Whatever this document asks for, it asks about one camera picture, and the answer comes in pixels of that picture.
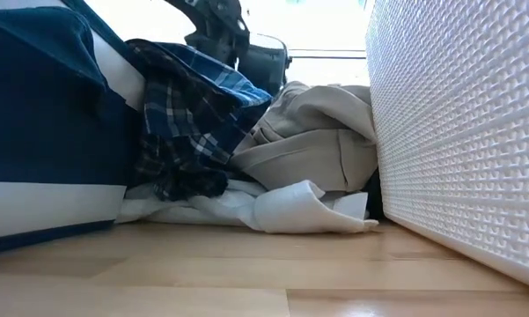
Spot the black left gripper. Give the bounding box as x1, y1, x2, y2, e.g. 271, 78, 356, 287
237, 33, 291, 97

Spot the blue white-striped fabric bin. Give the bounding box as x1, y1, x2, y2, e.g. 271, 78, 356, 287
0, 0, 147, 256

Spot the beige garment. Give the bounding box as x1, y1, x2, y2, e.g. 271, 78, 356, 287
228, 81, 379, 193

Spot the blue plaid shirt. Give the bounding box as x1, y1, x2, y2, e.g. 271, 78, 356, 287
125, 38, 274, 203

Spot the white woven plastic basket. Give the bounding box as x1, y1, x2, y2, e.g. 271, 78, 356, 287
364, 0, 529, 294

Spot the white garment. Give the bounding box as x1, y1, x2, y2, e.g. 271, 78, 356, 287
116, 178, 379, 234

